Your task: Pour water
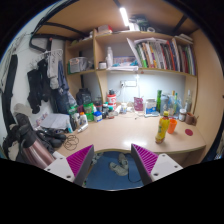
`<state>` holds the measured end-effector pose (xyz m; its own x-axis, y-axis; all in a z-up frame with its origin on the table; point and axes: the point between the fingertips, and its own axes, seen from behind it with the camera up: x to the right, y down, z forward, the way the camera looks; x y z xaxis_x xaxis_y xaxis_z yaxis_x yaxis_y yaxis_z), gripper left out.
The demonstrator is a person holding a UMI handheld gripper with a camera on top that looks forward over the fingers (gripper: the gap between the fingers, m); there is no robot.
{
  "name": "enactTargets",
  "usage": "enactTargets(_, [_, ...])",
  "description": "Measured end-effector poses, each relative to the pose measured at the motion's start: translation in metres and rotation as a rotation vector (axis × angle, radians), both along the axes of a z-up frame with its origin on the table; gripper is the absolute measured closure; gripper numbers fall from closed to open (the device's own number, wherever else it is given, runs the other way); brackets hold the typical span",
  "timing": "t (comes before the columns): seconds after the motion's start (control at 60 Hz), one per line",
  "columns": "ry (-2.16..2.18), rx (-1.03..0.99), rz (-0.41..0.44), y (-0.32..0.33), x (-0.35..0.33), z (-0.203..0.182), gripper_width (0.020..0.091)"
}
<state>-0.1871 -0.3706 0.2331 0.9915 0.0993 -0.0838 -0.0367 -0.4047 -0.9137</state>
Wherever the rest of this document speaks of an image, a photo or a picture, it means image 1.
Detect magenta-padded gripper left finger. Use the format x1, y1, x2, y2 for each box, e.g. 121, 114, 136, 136
44, 144, 96, 187

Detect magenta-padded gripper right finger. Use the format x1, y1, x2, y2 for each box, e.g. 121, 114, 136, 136
130, 143, 184, 186

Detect yellow drink bottle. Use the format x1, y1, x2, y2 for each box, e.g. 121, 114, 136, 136
155, 110, 171, 145

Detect pink suitcase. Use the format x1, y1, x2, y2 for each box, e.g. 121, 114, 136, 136
19, 133, 56, 169

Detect black shoes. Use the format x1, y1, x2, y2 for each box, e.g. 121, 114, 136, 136
35, 128, 68, 149

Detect orange plastic cup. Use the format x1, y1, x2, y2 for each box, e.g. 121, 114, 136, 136
167, 118, 178, 135

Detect blue floor mat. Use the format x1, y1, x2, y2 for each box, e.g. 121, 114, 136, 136
84, 150, 145, 191

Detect white paper stack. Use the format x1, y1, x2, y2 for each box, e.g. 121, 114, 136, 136
39, 113, 71, 131

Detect grey slippers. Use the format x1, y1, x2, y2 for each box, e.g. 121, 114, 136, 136
109, 153, 129, 177

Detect black backpack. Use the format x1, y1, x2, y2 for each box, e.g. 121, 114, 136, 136
2, 113, 39, 158

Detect white-lidded jar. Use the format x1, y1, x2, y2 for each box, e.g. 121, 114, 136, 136
178, 108, 187, 122

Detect brown mug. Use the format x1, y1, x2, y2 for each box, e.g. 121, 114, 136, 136
185, 112, 198, 126

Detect grey shaker bottle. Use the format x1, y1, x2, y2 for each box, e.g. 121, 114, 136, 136
161, 94, 171, 116

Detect blue and white carton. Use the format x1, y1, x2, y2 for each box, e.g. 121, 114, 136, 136
145, 98, 158, 116

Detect green box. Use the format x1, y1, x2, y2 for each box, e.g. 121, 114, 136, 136
83, 102, 96, 122

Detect blue-capped white bottle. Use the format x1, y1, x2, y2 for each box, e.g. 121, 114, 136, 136
93, 110, 103, 123

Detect dark green bottle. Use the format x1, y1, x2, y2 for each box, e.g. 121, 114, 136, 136
156, 89, 163, 113

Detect clear glass bottle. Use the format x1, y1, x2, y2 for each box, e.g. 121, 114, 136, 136
184, 89, 193, 114

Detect magenta pouch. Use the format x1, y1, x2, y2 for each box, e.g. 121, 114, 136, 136
133, 96, 144, 112

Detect dark blue hanging garment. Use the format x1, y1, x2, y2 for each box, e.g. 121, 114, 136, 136
54, 59, 72, 115

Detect black bag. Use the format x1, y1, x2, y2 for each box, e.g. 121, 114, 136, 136
75, 88, 93, 107

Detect red and white can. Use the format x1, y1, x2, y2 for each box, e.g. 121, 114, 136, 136
106, 93, 118, 109

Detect black hanging jacket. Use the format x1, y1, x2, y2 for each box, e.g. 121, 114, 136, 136
27, 59, 51, 114

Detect grey hanging garment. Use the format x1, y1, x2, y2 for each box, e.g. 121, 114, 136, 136
46, 49, 64, 90

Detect white ceiling tube light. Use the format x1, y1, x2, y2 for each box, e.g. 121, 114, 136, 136
119, 7, 130, 28

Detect coiled thin cable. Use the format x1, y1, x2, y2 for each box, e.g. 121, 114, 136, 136
63, 134, 80, 151

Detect white wall power socket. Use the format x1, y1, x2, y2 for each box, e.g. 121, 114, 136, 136
120, 79, 138, 88

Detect black hanging strap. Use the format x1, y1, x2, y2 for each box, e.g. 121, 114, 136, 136
1, 54, 19, 134

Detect black metal rail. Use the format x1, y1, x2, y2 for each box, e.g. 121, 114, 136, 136
29, 20, 88, 53

